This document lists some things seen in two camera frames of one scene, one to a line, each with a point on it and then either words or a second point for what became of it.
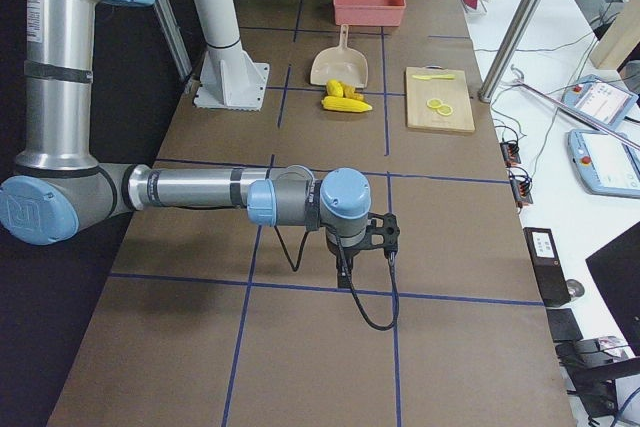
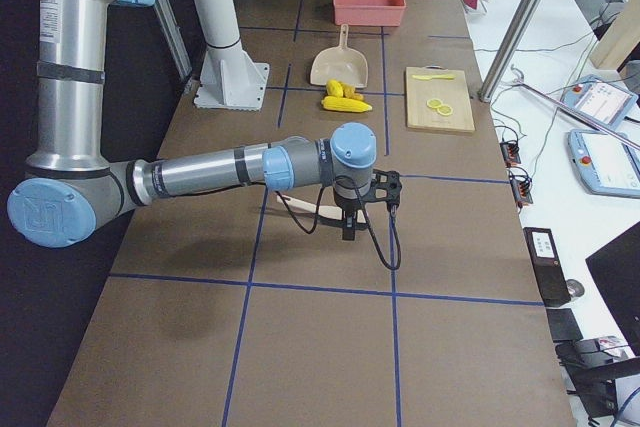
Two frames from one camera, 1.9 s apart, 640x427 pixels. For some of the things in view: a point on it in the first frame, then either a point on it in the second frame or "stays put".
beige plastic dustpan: x=342 y=63 stays put
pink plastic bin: x=369 y=2 stays put
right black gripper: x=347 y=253 → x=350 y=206
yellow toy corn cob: x=337 y=104 stays put
